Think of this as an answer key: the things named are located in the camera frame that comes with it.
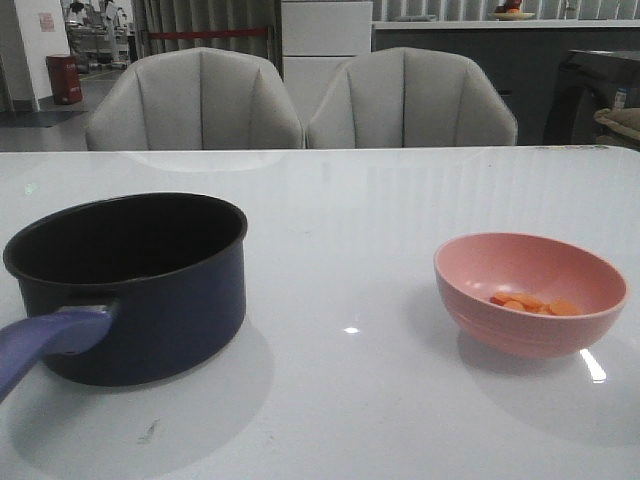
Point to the dark blue pot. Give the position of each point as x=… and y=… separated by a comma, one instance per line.
x=126, y=291

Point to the orange ham slices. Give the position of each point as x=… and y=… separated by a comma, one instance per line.
x=528, y=303

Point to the pink bowl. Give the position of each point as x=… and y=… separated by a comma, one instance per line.
x=471, y=268

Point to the grey right armchair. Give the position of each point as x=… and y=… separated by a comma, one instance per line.
x=407, y=98

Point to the grey armchair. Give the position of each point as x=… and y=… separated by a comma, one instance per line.
x=196, y=99
x=407, y=98

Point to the grey left armchair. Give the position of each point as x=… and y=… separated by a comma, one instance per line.
x=196, y=99

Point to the white cabinet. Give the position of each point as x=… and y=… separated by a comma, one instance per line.
x=316, y=37

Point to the grey curtain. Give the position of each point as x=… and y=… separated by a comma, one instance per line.
x=245, y=26

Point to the dark grey counter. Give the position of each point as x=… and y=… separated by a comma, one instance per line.
x=521, y=58

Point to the fruit plate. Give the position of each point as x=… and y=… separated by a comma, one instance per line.
x=511, y=10

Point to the red bin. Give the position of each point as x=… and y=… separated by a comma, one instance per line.
x=64, y=79

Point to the dark side table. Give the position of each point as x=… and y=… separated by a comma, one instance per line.
x=588, y=81

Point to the beige cushion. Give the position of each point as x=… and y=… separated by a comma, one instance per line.
x=618, y=127

